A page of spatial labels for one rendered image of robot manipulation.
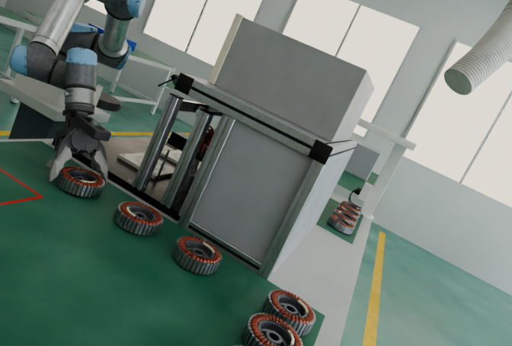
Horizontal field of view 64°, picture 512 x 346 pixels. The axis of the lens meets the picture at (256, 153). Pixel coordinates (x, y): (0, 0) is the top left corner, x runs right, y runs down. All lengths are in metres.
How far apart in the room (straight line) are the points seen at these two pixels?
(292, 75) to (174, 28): 5.93
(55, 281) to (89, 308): 0.08
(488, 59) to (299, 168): 1.51
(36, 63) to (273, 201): 0.73
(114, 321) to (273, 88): 0.69
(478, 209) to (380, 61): 2.31
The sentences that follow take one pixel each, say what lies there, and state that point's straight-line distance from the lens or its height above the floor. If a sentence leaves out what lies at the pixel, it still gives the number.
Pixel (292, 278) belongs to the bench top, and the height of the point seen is 0.75.
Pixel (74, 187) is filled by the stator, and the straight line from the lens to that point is 1.08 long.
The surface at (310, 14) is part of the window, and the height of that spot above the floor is 2.24.
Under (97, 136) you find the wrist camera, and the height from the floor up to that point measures 0.90.
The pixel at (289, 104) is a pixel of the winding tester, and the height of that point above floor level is 1.16.
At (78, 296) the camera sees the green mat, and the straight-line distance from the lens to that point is 0.77.
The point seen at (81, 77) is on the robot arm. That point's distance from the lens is 1.16.
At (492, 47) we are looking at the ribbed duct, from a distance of 2.37.
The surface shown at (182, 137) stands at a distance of 1.31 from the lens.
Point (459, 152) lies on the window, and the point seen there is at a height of 1.35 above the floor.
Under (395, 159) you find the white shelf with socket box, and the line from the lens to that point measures 2.28.
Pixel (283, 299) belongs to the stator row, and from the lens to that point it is 0.97.
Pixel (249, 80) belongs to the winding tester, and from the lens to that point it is 1.15.
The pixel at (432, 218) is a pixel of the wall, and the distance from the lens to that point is 6.03.
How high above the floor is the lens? 1.20
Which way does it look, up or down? 10 degrees down
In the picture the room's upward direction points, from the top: 25 degrees clockwise
